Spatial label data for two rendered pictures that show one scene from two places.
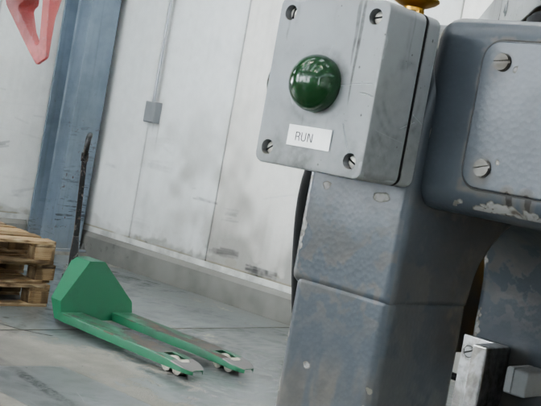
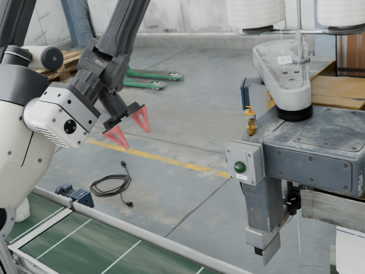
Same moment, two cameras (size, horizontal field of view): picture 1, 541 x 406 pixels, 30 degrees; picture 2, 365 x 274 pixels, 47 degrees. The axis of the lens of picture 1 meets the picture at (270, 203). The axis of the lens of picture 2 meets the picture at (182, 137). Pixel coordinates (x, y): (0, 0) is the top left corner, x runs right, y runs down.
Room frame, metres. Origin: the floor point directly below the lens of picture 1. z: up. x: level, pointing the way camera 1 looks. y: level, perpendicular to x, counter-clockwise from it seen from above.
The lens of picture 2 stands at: (-0.33, 0.11, 1.78)
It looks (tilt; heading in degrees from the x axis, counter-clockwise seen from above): 25 degrees down; 0
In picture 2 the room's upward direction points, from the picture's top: 10 degrees counter-clockwise
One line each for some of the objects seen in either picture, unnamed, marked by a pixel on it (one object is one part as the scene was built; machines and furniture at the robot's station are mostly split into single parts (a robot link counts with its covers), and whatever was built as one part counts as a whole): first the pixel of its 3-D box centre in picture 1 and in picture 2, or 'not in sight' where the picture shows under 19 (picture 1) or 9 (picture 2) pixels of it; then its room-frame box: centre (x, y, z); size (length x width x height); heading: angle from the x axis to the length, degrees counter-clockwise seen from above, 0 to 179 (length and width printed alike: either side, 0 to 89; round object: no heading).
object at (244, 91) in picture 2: not in sight; (252, 96); (1.06, -0.16, 1.25); 0.10 x 0.08 x 0.12; 162
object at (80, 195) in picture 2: not in sight; (70, 197); (2.14, 0.93, 0.35); 0.30 x 0.15 x 0.15; 47
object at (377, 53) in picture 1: (346, 91); (245, 162); (0.54, -0.03, 1.29); 0.08 x 0.05 x 0.09; 47
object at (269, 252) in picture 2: not in sight; (264, 246); (0.59, -0.06, 0.98); 0.09 x 0.05 x 0.05; 137
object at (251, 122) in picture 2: not in sight; (250, 119); (0.60, -0.06, 1.37); 0.03 x 0.02 x 0.03; 47
